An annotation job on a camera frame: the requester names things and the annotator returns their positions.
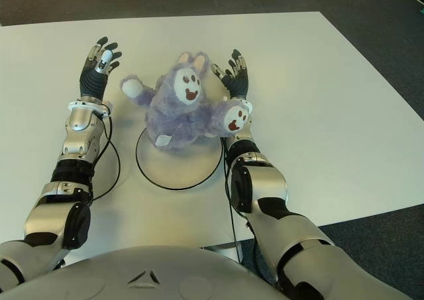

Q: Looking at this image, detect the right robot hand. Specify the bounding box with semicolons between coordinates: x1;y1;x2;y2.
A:
211;48;251;99

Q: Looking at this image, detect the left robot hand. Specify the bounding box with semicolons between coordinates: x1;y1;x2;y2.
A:
78;36;123;99

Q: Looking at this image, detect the purple plush bunny doll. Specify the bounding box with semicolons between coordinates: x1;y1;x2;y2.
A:
119;50;251;154

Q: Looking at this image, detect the white plate black rim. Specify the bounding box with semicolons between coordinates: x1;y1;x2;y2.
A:
134;126;223;191

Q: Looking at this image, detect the grey metal table leg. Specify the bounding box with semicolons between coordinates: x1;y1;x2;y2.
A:
202;242;242;264

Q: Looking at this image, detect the silver robot torso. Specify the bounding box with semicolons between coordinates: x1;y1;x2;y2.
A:
0;245;290;300

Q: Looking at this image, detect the short black left arm cable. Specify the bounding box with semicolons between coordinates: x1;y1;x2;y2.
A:
91;111;114;168

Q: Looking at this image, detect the long black left arm cable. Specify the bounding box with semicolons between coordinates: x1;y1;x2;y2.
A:
91;140;122;201

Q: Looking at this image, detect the long black arm cable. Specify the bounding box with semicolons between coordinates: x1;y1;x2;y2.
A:
223;137;244;264
91;140;122;201

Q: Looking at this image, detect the long black right arm cable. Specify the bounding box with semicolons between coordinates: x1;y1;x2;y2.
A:
223;137;244;264

